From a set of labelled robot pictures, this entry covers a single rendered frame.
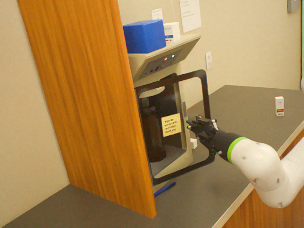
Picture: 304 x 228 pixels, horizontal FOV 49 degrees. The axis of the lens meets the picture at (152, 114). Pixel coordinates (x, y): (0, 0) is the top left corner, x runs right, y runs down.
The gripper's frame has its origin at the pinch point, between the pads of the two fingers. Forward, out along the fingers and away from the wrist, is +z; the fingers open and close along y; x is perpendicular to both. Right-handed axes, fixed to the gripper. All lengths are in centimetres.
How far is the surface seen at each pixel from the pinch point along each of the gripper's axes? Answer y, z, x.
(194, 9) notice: 32, 91, -60
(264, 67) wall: -36, 135, -155
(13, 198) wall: -19, 31, 69
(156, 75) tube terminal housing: 19.0, 12.0, 6.8
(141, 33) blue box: 37.3, -2.9, 15.8
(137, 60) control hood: 29.4, -1.7, 18.4
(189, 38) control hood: 30.8, 5.4, -5.4
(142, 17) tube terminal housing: 40.8, 11.0, 9.0
